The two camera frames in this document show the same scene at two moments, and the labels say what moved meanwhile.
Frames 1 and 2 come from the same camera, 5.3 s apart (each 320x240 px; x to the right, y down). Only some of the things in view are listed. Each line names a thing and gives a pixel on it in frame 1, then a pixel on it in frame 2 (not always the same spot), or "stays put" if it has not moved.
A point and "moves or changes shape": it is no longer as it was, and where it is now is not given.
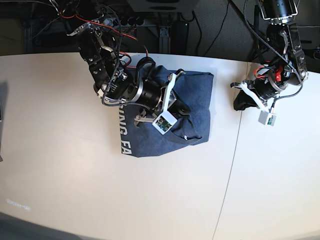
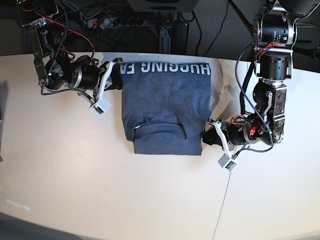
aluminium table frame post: x=164 y=39 stays put
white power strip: x=125 y=22 stays put
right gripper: x=264 y=87 -> x=238 y=135
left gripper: x=149 y=95 -> x=86 y=77
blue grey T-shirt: x=195 y=89 moves or changes shape
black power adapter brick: x=179 y=37 stays put
